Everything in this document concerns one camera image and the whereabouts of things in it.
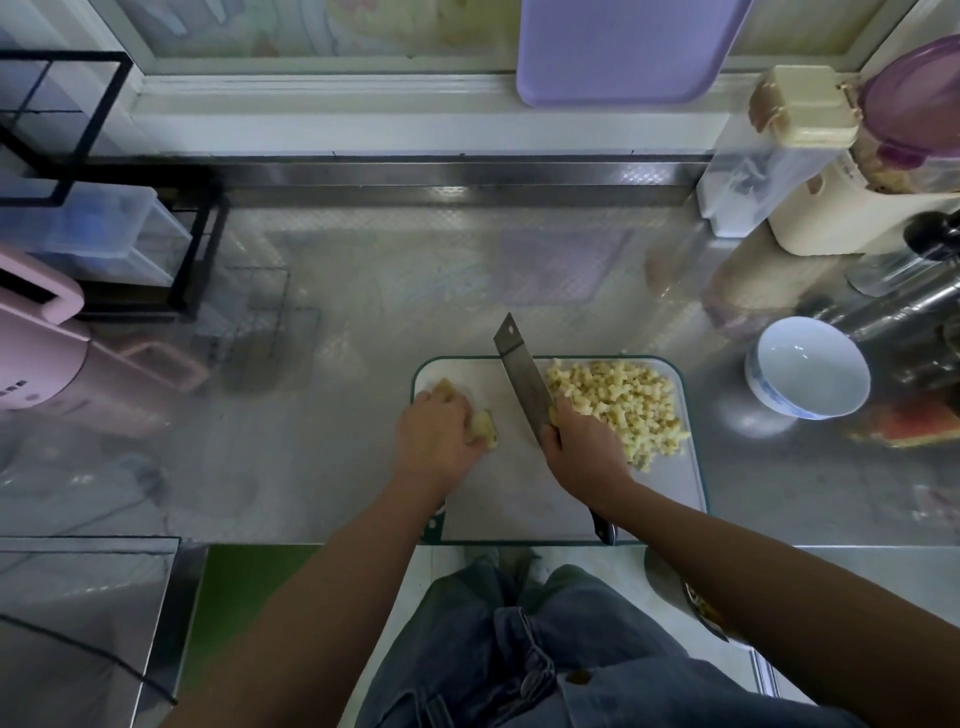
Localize glass bottle black cap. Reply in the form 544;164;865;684
847;210;960;299

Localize pile of diced potato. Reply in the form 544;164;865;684
543;357;693;474

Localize steel cleaver knife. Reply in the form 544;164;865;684
493;312;617;545

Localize person's right hand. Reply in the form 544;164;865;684
537;397;639;515

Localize person's right forearm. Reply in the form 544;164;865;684
607;480;960;728

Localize cream plastic canister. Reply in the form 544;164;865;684
768;150;960;258

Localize metal bowl with scraps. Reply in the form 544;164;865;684
645;547;759;650

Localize person's left hand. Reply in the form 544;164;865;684
393;379;489;512

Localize black metal rack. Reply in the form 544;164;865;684
0;49;231;320

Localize purple lid food container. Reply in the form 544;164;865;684
852;33;960;195

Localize person's blue jeans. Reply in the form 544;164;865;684
352;552;872;728

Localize person's left forearm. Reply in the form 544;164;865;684
165;492;452;728

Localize clear container cream lid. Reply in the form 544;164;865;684
696;64;864;240

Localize green mat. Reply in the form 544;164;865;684
177;543;324;692

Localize white bowl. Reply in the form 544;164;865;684
745;315;873;422

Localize clear plastic storage box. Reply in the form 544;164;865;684
0;180;194;290

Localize white cutting board green rim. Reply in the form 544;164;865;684
409;354;710;546

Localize pink kettle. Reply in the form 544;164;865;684
0;247;212;437

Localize purple plastic cutting board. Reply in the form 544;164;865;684
514;0;756;108

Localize steel bin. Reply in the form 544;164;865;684
0;535;209;728

